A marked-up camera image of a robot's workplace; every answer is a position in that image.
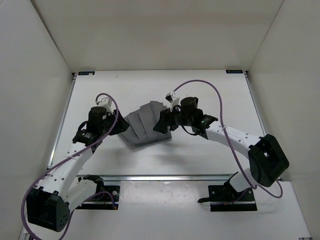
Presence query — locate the blue corner label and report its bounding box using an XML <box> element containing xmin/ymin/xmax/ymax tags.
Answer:
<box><xmin>77</xmin><ymin>71</ymin><xmax>95</xmax><ymax>76</ymax></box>
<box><xmin>225</xmin><ymin>69</ymin><xmax>243</xmax><ymax>74</ymax></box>

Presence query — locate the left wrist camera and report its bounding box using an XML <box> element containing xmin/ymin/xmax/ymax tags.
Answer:
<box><xmin>95</xmin><ymin>97</ymin><xmax>113</xmax><ymax>113</ymax></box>

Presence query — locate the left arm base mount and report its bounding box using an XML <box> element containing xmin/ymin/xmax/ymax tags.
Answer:
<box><xmin>76</xmin><ymin>175</ymin><xmax>121</xmax><ymax>211</ymax></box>

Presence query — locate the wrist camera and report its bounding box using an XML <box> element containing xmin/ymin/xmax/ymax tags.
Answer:
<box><xmin>165</xmin><ymin>91</ymin><xmax>180</xmax><ymax>112</ymax></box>
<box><xmin>95</xmin><ymin>97</ymin><xmax>113</xmax><ymax>113</ymax></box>

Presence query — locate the right blue corner label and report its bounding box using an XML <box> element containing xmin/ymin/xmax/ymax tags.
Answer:
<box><xmin>225</xmin><ymin>69</ymin><xmax>243</xmax><ymax>74</ymax></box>

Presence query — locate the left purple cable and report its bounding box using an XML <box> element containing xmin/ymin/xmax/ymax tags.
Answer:
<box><xmin>20</xmin><ymin>93</ymin><xmax>119</xmax><ymax>240</ymax></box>

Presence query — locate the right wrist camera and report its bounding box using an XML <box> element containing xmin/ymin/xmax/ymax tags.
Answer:
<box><xmin>165</xmin><ymin>91</ymin><xmax>180</xmax><ymax>112</ymax></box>

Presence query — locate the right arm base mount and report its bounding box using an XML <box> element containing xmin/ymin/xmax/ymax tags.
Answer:
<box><xmin>197</xmin><ymin>172</ymin><xmax>258</xmax><ymax>212</ymax></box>

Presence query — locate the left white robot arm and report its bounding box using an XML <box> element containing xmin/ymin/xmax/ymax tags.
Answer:
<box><xmin>22</xmin><ymin>105</ymin><xmax>129</xmax><ymax>232</ymax></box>

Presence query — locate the left aluminium rail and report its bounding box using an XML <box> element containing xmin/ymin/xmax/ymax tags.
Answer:
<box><xmin>46</xmin><ymin>72</ymin><xmax>78</xmax><ymax>170</ymax></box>

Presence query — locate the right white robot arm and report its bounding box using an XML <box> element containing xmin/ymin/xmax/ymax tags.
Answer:
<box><xmin>153</xmin><ymin>97</ymin><xmax>290</xmax><ymax>200</ymax></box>

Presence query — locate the left blue corner label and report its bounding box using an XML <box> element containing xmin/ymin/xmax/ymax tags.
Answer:
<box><xmin>77</xmin><ymin>71</ymin><xmax>95</xmax><ymax>76</ymax></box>

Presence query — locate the grey pleated skirt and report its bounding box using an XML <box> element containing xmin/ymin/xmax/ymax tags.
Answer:
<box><xmin>119</xmin><ymin>101</ymin><xmax>172</xmax><ymax>148</ymax></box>

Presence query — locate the purple cable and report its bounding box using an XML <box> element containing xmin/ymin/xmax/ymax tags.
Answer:
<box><xmin>20</xmin><ymin>93</ymin><xmax>119</xmax><ymax>240</ymax></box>
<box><xmin>172</xmin><ymin>79</ymin><xmax>284</xmax><ymax>207</ymax></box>

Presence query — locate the aluminium rail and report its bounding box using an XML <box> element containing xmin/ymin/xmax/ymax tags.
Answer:
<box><xmin>101</xmin><ymin>174</ymin><xmax>231</xmax><ymax>182</ymax></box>
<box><xmin>46</xmin><ymin>72</ymin><xmax>78</xmax><ymax>170</ymax></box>

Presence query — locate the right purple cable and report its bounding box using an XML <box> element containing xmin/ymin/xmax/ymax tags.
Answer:
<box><xmin>172</xmin><ymin>79</ymin><xmax>284</xmax><ymax>207</ymax></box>

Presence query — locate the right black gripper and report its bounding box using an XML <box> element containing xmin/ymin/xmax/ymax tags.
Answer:
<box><xmin>154</xmin><ymin>104</ymin><xmax>193</xmax><ymax>134</ymax></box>

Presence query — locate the front aluminium rail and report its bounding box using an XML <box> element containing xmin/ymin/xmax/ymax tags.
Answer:
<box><xmin>101</xmin><ymin>174</ymin><xmax>231</xmax><ymax>182</ymax></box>

